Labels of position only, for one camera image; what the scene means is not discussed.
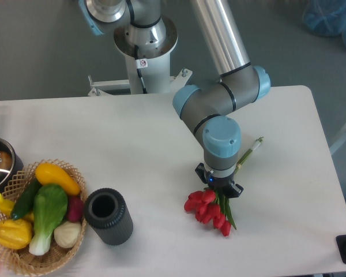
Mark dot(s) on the red radish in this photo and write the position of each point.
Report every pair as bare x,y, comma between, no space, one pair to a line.
74,209

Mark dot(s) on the dark grey ribbed vase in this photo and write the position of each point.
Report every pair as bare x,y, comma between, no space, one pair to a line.
106,211

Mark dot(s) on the red tulip bouquet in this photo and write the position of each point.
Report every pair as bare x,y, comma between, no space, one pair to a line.
211,205

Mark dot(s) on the blue plastic bag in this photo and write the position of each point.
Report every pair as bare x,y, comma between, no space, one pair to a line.
326,18

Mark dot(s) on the small yellow gourd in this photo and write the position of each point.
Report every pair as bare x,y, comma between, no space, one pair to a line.
6,207

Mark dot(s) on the green bok choy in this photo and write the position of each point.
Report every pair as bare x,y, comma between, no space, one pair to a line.
50,206

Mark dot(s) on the yellow squash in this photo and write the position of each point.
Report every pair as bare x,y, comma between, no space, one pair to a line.
48,173

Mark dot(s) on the yellow bell pepper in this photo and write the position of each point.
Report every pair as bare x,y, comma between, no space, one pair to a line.
15,234

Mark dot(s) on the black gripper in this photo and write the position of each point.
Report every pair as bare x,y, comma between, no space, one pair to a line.
229,188

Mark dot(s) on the dark green cucumber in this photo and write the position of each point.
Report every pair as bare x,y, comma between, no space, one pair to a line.
25,202

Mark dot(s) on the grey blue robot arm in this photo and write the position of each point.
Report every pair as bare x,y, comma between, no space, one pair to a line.
205,113

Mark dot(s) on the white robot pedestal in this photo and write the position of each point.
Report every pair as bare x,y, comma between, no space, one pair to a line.
147,53

